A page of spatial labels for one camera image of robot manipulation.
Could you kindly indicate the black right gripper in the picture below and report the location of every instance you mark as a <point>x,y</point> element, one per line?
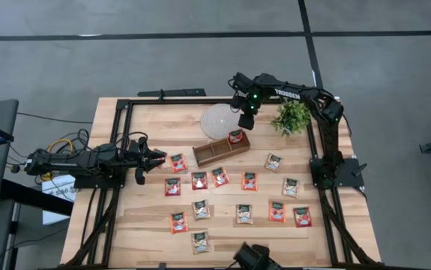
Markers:
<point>246,120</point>

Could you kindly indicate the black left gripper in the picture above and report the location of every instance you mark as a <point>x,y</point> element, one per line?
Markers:
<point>140,157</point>

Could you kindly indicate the beige tea packet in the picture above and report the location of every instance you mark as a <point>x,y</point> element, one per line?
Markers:
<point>273,162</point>
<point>201,209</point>
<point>291,187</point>
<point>244,214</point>
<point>201,242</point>

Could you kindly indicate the orange peach tea packet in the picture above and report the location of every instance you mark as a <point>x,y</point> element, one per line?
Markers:
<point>220,177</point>
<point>277,212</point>
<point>249,181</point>
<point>178,162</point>

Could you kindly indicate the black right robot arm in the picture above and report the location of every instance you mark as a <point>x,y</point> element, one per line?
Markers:
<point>290,94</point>

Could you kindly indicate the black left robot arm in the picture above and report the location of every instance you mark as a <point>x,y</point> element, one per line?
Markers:
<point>87,159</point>

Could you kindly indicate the round woven white placemat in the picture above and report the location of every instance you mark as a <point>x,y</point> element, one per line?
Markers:
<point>217,122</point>

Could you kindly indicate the wooden compartment tray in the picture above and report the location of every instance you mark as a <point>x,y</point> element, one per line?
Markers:
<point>215,150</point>

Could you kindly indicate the green plant in white pot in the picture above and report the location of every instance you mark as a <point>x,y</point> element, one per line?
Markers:
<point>292,117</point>

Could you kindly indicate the red packet far left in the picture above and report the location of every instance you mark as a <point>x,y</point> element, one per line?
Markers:
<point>178,222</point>

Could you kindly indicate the black bar-shaped device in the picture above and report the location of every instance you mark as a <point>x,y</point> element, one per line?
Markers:
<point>177,92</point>

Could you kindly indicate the white cardboard box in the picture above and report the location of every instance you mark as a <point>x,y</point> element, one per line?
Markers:
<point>55,210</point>

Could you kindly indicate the black desk beam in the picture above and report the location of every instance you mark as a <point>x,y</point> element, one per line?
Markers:
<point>35,195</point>

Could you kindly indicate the black bulky object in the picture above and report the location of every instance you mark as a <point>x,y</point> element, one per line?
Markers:
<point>254,258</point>

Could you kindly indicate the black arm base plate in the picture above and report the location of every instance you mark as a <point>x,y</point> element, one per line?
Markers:
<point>350,176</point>
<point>87,183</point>

